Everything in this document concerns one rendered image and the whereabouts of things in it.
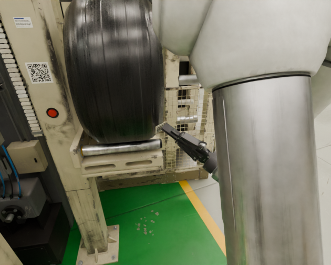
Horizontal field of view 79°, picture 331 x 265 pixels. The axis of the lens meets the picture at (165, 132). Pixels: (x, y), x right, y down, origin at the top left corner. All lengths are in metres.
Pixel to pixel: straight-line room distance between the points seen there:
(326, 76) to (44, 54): 0.79
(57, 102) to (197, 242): 1.28
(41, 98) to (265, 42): 0.82
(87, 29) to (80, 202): 0.88
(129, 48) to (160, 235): 1.34
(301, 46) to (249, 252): 0.20
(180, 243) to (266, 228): 1.41
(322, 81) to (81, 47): 0.56
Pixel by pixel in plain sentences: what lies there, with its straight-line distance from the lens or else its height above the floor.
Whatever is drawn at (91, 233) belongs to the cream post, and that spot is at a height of 0.25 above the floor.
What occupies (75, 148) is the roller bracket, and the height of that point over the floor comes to 0.95.
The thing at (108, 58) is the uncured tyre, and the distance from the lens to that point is 0.63.
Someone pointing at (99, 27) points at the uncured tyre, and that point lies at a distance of 0.67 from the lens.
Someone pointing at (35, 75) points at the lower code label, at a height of 1.21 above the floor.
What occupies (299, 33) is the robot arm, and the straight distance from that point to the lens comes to 0.21.
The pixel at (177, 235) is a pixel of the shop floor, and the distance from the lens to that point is 1.65.
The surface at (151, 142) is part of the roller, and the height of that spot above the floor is 0.92.
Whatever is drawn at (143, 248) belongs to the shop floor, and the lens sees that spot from 1.61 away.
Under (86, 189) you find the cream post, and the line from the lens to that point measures 1.16.
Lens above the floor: 1.41
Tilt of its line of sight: 31 degrees down
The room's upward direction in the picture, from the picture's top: straight up
